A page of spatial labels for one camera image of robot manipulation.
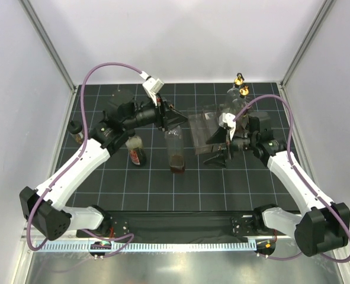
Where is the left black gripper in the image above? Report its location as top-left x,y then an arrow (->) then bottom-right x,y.
122,92 -> 187,131

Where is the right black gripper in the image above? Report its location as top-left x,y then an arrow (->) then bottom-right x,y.
204,125 -> 257,169

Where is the glass oil bottle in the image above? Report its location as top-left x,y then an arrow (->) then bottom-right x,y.
165,126 -> 185,173
223,94 -> 250,132
226,72 -> 247,102

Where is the dark sauce bottle red label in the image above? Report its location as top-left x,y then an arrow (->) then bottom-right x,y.
125,134 -> 147,166

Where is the round amber sauce bottle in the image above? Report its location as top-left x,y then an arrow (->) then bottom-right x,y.
67,120 -> 85,144

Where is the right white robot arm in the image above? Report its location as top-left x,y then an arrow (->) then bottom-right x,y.
205,112 -> 350,257

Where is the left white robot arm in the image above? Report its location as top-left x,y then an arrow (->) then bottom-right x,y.
20,89 -> 188,241

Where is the clear acrylic organizer tray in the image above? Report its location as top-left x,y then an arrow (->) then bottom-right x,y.
186,102 -> 258,156

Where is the black grid mat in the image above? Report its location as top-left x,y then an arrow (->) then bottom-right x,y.
66,83 -> 298,211

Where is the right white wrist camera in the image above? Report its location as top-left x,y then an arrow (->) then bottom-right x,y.
218,112 -> 236,140

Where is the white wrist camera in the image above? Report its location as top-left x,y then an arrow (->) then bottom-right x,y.
218,112 -> 236,140
140,72 -> 164,106

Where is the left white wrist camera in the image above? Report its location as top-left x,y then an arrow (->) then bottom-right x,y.
140,72 -> 164,106

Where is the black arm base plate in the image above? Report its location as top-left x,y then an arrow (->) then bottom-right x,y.
75,210 -> 288,242

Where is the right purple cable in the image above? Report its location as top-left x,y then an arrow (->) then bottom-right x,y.
233,93 -> 350,263

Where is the purple cable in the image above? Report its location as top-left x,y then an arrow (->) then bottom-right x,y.
26,62 -> 149,264
233,93 -> 350,263

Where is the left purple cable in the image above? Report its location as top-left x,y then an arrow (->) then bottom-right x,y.
26,62 -> 149,264

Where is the aluminium front rail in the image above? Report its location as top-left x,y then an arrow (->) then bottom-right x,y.
20,213 -> 346,242

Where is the white slotted cable duct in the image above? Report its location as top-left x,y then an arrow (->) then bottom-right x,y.
40,240 -> 256,253

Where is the right aluminium frame post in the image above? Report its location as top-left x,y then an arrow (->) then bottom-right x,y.
280,0 -> 336,89

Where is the aluminium frame post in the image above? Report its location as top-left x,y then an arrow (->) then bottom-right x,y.
18,0 -> 75,92
280,0 -> 336,89

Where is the left aluminium frame post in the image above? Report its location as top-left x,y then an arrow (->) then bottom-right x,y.
18,0 -> 75,92

